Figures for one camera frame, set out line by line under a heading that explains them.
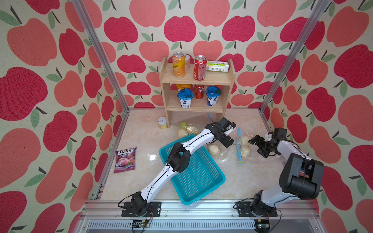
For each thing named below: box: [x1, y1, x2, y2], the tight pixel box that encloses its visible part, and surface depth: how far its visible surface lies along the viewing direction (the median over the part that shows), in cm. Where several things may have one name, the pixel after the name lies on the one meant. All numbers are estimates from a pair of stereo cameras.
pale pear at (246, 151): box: [241, 145, 251, 158], surface depth 92 cm
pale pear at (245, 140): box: [242, 135, 251, 146], surface depth 97 cm
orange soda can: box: [172, 51, 186, 78], surface depth 74 cm
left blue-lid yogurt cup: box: [177, 88, 194, 109], surface depth 90 cm
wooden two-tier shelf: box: [158, 56, 237, 129], surface depth 82 cm
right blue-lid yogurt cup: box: [205, 85, 222, 107], surface depth 90 cm
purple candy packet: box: [113, 147, 137, 174], surface depth 91 cm
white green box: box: [206, 60, 230, 73], surface depth 81 cm
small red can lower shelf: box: [194, 84, 205, 100], surface depth 93 cm
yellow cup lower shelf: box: [175, 83, 191, 92], surface depth 93 cm
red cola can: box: [193, 54, 208, 81], surface depth 71 cm
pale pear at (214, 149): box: [208, 144, 221, 156], surface depth 93 cm
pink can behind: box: [185, 54, 191, 71], surface depth 82 cm
